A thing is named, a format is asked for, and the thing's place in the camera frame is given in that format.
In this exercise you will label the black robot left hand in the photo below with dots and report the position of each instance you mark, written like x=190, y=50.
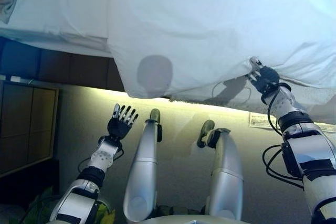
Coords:
x=120, y=125

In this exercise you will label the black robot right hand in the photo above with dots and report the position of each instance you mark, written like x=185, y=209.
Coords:
x=266, y=78

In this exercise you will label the white duvet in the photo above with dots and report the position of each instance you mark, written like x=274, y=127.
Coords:
x=210, y=24

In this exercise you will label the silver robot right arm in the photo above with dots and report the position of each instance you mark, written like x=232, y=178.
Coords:
x=309, y=150

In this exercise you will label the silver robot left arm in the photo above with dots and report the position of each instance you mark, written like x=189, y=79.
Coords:
x=99, y=158

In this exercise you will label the white bed sheet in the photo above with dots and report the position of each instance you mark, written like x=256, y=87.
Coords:
x=65, y=11

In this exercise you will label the silver robot left leg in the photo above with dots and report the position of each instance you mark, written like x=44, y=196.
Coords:
x=144, y=155

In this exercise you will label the silver robot leg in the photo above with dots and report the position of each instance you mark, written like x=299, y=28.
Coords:
x=225, y=171
x=144, y=155

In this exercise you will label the large wooden nightstand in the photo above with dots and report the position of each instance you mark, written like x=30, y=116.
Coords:
x=26, y=119

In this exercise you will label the silver robot right leg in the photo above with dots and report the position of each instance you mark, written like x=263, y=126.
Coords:
x=225, y=171

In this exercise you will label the dark brown bed frame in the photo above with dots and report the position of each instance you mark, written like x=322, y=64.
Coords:
x=65, y=68

